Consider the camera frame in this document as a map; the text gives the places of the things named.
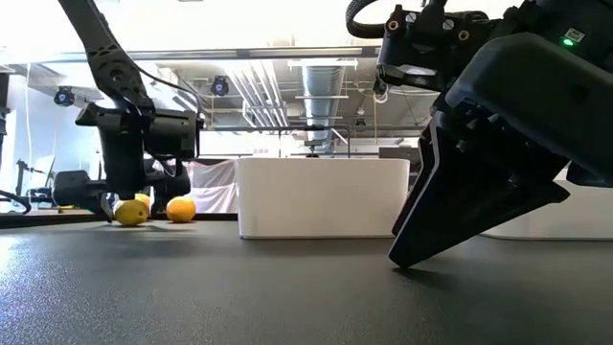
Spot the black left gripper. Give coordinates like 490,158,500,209
75,102,155,224

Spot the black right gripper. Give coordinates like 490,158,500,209
388,32,613,269

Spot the white rectangular basket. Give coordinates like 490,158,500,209
480,167,613,242
236,157,412,240

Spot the black equipment box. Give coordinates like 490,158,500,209
51,169,105,213

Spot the white cloth cover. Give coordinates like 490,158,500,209
184,159,239,215

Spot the black round ceiling device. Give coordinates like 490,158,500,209
53,86,76,108
210,75,231,98

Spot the black table mat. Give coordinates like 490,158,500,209
0,219,613,345

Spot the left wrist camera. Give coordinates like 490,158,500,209
152,108,201,160

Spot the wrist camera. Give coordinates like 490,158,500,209
376,3,502,93
152,108,201,160

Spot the black metal table frame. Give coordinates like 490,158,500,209
0,212,239,230

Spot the silver ventilation duct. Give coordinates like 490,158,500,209
300,64,347,145

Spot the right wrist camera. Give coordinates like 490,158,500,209
376,3,502,93

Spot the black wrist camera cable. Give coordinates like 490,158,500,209
344,0,387,40

